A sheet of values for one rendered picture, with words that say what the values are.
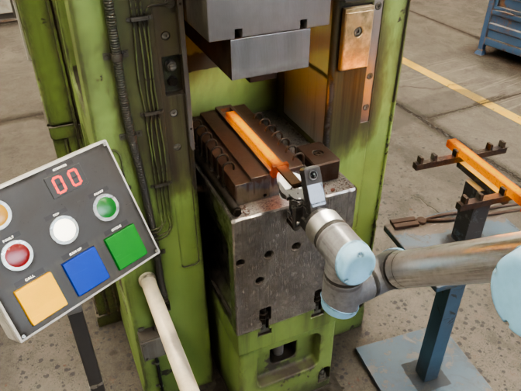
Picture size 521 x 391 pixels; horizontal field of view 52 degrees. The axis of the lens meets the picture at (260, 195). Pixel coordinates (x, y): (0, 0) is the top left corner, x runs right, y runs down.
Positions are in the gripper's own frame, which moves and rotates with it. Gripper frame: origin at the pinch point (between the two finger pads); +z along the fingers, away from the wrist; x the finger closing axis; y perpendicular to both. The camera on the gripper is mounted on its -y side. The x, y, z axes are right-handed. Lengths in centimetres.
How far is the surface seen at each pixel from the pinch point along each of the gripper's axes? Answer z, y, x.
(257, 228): -3.3, 13.6, -8.8
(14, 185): -8, -19, -62
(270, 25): 3.9, -37.8, -2.8
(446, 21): 332, 109, 364
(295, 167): 2.9, 1.7, 4.9
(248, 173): 5.7, 1.7, -7.6
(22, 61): 398, 110, -60
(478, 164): -13, 4, 55
